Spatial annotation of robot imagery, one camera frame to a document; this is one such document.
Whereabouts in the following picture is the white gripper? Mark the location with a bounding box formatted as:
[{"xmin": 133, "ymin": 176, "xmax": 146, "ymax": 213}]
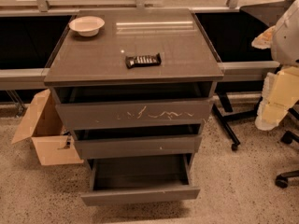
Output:
[{"xmin": 251, "ymin": 26, "xmax": 299, "ymax": 131}]

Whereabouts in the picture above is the grey bottom drawer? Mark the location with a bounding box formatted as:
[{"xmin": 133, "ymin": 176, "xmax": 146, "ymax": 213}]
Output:
[{"xmin": 81, "ymin": 154, "xmax": 199, "ymax": 206}]

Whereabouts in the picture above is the grey drawer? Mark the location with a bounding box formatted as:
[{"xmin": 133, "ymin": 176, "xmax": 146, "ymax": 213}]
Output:
[
  {"xmin": 75, "ymin": 124, "xmax": 201, "ymax": 159},
  {"xmin": 57, "ymin": 83, "xmax": 212, "ymax": 130},
  {"xmin": 81, "ymin": 154, "xmax": 199, "ymax": 206}
]

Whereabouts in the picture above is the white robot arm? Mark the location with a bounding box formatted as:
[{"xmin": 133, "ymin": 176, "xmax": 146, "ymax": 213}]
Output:
[{"xmin": 251, "ymin": 0, "xmax": 299, "ymax": 131}]

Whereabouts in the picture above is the grey drawer cabinet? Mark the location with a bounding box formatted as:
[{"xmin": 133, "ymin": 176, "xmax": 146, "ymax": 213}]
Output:
[{"xmin": 43, "ymin": 7, "xmax": 224, "ymax": 185}]

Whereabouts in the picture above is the grey middle drawer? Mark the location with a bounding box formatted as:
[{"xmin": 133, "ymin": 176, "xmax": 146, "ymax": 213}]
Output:
[{"xmin": 75, "ymin": 124, "xmax": 201, "ymax": 159}]

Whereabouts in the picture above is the grey top drawer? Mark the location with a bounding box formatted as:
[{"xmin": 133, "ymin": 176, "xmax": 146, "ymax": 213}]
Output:
[{"xmin": 57, "ymin": 83, "xmax": 212, "ymax": 130}]

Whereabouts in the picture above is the black rolling side table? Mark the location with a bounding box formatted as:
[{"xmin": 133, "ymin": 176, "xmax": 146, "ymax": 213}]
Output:
[{"xmin": 211, "ymin": 0, "xmax": 299, "ymax": 152}]

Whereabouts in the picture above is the black office chair base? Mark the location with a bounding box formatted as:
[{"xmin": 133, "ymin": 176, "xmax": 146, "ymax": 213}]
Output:
[{"xmin": 274, "ymin": 107, "xmax": 299, "ymax": 189}]

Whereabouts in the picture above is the black snack bar wrapper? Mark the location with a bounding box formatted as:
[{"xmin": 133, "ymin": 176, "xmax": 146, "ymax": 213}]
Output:
[{"xmin": 125, "ymin": 53, "xmax": 162, "ymax": 69}]

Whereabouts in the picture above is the white bowl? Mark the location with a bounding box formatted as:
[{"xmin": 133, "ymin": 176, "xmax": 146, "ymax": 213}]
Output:
[{"xmin": 69, "ymin": 16, "xmax": 105, "ymax": 37}]

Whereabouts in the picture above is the open cardboard box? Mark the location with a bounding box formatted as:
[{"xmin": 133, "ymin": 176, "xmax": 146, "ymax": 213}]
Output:
[{"xmin": 12, "ymin": 90, "xmax": 83, "ymax": 165}]

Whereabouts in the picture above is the metal window railing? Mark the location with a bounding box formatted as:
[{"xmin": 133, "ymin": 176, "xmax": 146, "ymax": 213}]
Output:
[{"xmin": 0, "ymin": 0, "xmax": 299, "ymax": 16}]

